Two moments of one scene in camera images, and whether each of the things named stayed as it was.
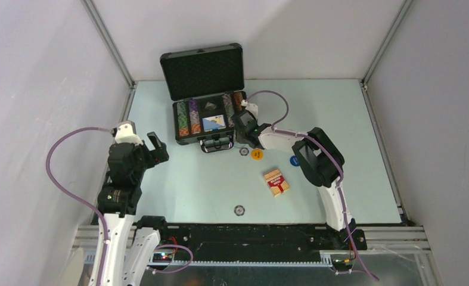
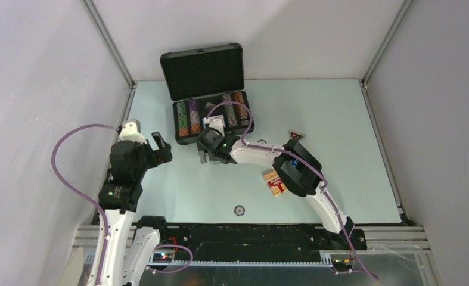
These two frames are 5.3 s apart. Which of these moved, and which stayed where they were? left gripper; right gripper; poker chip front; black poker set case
Moved: right gripper
Stayed: left gripper; poker chip front; black poker set case
